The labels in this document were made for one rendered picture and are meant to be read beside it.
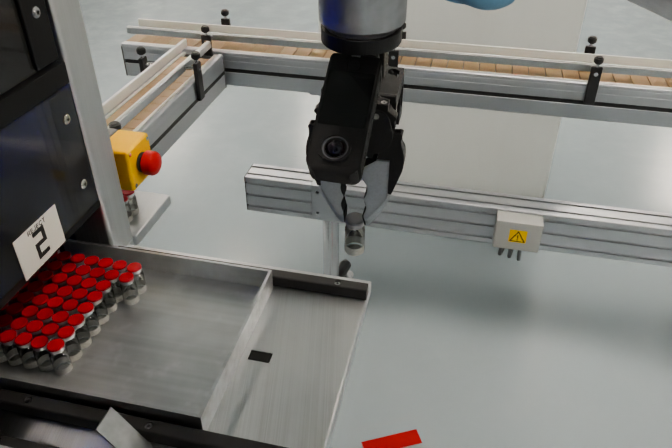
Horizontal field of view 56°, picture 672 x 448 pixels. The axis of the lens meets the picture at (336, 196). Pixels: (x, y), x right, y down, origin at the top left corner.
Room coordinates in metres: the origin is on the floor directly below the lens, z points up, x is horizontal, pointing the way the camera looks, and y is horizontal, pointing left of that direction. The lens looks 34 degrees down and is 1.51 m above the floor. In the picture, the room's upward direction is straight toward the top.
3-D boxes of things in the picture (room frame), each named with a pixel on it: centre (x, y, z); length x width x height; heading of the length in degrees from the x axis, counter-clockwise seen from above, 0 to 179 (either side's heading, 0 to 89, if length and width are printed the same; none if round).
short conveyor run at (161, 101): (1.19, 0.42, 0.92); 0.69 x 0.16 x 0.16; 167
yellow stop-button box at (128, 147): (0.88, 0.35, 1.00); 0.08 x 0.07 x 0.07; 77
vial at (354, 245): (0.54, -0.02, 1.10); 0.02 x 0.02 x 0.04
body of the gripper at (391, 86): (0.55, -0.02, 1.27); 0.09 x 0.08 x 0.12; 168
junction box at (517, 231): (1.35, -0.49, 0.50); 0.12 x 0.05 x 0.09; 77
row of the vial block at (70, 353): (0.62, 0.33, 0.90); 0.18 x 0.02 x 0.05; 167
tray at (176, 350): (0.61, 0.29, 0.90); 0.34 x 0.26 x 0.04; 77
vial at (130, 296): (0.67, 0.29, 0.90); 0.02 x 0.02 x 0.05
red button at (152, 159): (0.87, 0.30, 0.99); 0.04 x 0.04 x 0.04; 77
